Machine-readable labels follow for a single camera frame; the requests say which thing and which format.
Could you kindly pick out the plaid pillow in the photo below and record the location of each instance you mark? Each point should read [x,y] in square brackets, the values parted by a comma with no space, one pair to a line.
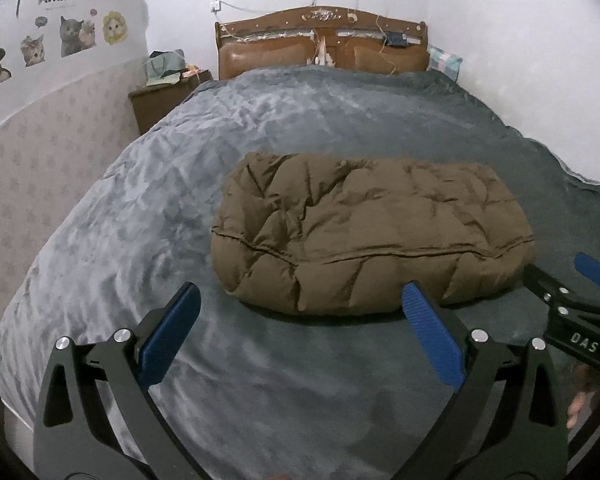
[444,62]

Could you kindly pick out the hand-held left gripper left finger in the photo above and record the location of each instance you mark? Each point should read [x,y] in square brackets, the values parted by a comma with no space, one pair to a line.
[172,332]

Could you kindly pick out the wooden bed headboard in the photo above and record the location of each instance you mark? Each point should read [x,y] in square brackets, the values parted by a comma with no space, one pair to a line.
[265,55]

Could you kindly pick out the grey cats wall sticker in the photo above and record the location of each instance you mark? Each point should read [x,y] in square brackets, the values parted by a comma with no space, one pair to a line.
[72,35]

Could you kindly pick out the tabby kitten wall sticker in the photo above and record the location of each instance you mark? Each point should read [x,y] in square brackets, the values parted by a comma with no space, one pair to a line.
[32,50]

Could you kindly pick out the grey plush blanket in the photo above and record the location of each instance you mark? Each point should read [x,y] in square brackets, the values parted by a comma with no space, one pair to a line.
[155,210]

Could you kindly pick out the wooden nightstand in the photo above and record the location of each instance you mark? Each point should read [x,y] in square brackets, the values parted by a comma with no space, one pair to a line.
[152,105]

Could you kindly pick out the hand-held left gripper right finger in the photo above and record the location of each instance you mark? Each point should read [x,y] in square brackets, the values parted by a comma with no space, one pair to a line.
[432,335]

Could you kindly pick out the green bag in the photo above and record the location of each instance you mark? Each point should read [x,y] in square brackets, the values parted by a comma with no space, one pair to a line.
[164,66]

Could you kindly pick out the olive puffer jacket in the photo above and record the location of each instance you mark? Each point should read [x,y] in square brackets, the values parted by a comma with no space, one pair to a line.
[370,230]

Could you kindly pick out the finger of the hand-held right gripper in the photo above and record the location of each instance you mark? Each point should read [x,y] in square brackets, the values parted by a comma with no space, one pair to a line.
[545,285]
[595,270]

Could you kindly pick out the black device on headboard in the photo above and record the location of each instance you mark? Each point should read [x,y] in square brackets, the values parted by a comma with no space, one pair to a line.
[396,39]

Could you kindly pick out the person's right hand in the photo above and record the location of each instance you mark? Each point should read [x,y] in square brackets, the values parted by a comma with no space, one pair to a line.
[592,390]

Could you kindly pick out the flower cat wall sticker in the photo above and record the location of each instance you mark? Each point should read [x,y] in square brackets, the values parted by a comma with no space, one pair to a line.
[115,27]

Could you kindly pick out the small orange packet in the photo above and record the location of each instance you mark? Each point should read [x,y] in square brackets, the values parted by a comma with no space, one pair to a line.
[190,72]

